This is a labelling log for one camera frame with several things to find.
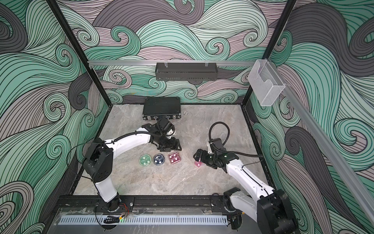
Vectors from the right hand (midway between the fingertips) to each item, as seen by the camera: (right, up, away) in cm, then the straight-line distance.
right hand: (198, 159), depth 83 cm
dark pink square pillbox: (-15, -1, +7) cm, 16 cm away
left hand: (-12, +6, 0) cm, 14 cm away
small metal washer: (-7, +28, +31) cm, 42 cm away
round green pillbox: (-33, -2, +6) cm, 33 cm away
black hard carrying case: (-30, +32, +37) cm, 57 cm away
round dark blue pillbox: (-24, -2, +5) cm, 25 cm away
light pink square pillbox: (+1, -4, +4) cm, 6 cm away
